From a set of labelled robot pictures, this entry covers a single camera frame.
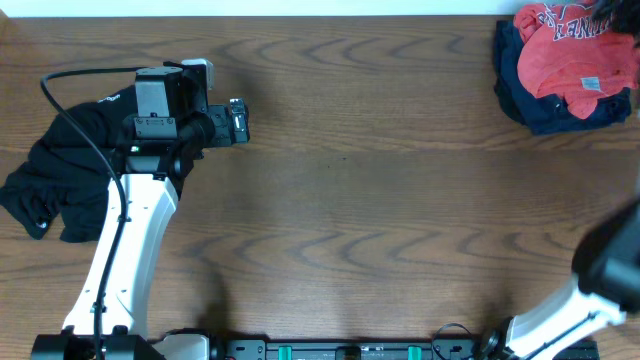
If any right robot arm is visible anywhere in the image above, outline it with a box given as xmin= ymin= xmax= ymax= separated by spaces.
xmin=475 ymin=0 xmax=639 ymax=359

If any folded navy blue garment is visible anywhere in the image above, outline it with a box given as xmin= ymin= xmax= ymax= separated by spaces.
xmin=493 ymin=20 xmax=632 ymax=135

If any red printed t-shirt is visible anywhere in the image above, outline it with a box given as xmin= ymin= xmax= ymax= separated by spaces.
xmin=513 ymin=1 xmax=639 ymax=119

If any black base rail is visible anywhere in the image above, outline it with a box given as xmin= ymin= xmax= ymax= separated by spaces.
xmin=149 ymin=327 xmax=600 ymax=360

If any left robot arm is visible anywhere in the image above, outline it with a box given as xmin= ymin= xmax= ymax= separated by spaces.
xmin=31 ymin=59 xmax=250 ymax=359

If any black t-shirt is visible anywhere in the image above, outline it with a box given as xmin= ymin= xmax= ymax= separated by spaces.
xmin=1 ymin=86 xmax=137 ymax=243

